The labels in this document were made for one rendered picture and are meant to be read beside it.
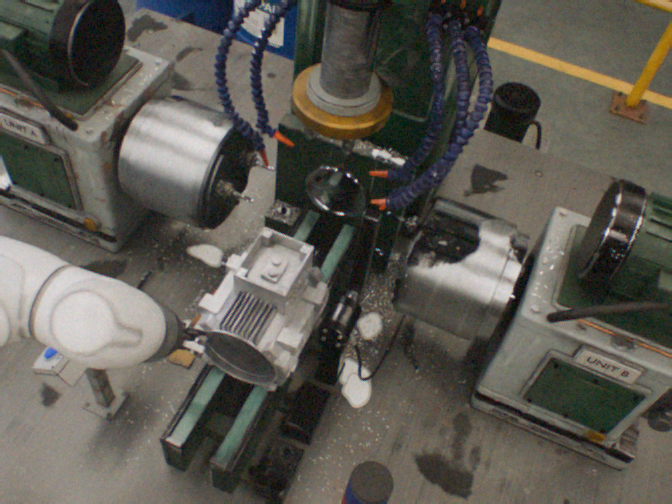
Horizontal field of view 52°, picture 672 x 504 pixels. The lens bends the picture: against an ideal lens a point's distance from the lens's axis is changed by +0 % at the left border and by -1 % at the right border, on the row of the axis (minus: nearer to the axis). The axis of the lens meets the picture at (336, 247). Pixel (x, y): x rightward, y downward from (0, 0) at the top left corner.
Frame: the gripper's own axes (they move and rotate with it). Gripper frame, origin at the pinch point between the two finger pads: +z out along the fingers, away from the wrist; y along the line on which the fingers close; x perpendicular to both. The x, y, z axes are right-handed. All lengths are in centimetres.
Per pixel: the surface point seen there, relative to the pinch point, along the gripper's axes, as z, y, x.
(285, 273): 8.3, -8.2, -16.3
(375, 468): -15.8, -35.8, 4.8
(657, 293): -2, -66, -35
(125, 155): 15.6, 33.5, -26.2
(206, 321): 3.4, 0.1, -3.1
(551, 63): 233, -43, -182
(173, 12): 172, 125, -116
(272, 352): 3.7, -12.6, -2.8
